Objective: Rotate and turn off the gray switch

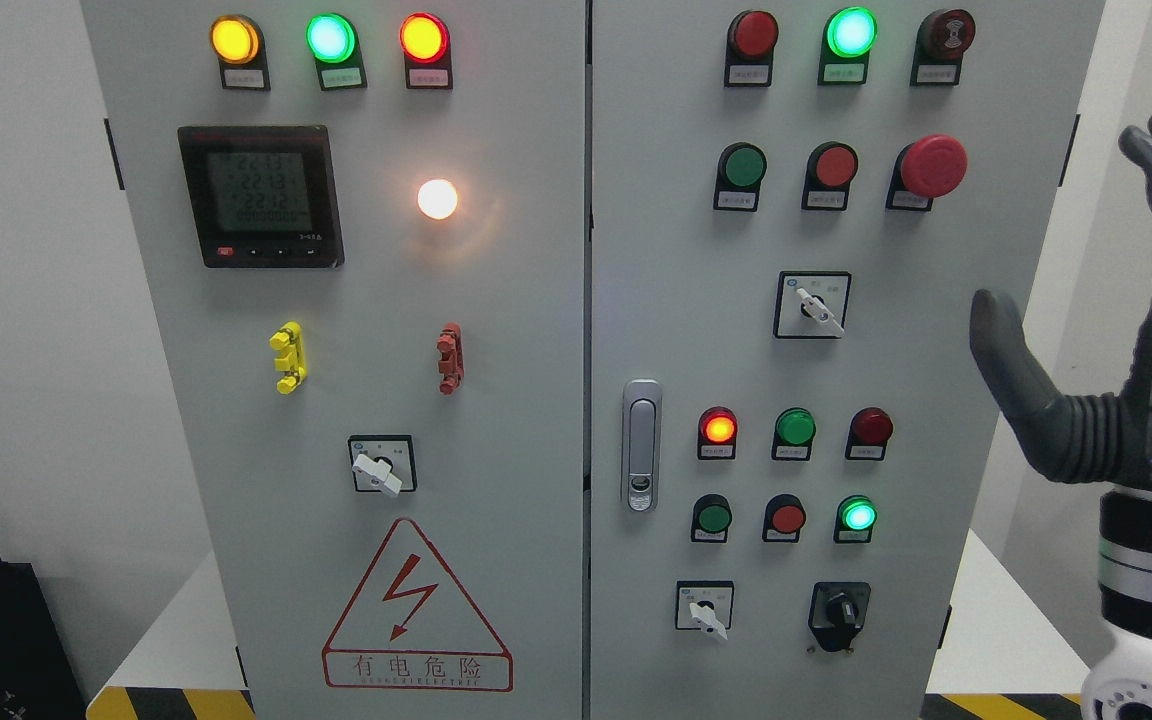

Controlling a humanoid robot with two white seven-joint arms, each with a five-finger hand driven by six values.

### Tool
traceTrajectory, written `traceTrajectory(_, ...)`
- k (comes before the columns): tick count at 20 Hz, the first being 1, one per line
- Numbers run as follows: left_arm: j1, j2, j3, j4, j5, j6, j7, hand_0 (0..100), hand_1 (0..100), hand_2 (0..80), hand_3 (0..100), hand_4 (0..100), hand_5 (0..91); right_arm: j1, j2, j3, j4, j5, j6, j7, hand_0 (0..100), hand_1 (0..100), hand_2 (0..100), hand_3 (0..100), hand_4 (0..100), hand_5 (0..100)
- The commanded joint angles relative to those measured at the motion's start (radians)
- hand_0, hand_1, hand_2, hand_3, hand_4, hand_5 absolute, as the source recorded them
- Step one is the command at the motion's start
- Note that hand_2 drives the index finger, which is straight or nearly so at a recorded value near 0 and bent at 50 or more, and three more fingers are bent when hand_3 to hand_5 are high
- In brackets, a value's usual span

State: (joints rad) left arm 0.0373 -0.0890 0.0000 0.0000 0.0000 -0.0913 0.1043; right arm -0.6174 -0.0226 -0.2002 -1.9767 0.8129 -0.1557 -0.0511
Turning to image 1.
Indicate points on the middle dark red indicator light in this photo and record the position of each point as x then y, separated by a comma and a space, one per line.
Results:
870, 431

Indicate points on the lower lit green indicator light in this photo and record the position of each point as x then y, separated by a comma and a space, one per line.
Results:
854, 520

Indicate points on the red emergency stop button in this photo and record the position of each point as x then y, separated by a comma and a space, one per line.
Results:
926, 169

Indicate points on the middle green indicator light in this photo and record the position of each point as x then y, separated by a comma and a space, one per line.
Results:
793, 435

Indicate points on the lower red push button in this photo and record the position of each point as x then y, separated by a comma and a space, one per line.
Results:
784, 518

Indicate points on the red push button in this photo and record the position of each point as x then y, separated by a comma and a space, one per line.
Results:
828, 176
784, 518

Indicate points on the upper red push button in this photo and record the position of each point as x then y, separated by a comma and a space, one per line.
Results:
828, 176

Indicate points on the right cabinet door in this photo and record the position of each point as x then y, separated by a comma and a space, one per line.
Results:
686, 295

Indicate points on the cabinet door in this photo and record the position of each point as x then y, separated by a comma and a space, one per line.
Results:
686, 295
500, 462

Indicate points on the middle lit red indicator light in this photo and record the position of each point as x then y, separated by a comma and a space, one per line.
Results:
718, 429

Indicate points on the dark red buzzer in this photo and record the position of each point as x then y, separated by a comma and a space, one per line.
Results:
940, 46

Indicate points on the lower green push button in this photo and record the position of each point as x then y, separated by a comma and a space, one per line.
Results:
711, 519

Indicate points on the green push button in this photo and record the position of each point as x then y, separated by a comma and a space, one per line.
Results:
711, 519
740, 171

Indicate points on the upper green push button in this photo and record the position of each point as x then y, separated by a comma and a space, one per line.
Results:
740, 171

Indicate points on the top right green indicator light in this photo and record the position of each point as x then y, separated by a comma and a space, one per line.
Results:
847, 40

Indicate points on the top right red indicator light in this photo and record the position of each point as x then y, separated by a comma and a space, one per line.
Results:
750, 43

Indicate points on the red terminal connector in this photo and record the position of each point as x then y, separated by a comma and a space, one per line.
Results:
451, 363

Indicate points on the white glowing lamp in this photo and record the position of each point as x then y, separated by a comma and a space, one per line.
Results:
438, 199

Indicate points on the red electrical warning triangle sticker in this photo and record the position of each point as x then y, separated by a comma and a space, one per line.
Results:
411, 625

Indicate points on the left cabinet door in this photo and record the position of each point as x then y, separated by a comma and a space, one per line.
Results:
500, 462

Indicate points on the top left red indicator light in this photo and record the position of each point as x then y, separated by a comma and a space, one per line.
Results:
426, 44

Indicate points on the yellow terminal connector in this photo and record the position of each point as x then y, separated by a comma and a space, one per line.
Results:
289, 360

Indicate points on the top left green indicator light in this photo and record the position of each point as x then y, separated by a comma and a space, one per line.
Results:
333, 41

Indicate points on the black digital power meter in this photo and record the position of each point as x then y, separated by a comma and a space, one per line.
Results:
263, 196

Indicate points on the yellow indicator light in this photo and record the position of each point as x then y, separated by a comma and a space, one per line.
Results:
238, 42

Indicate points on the black box with antenna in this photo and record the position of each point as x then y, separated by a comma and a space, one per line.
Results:
36, 680

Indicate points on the black rotary knob switch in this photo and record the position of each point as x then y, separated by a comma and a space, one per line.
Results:
838, 614

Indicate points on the silver door handle lock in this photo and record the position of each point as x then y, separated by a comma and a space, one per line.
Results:
641, 402

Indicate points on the left door grey rotary switch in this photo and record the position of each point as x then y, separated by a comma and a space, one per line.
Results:
383, 464

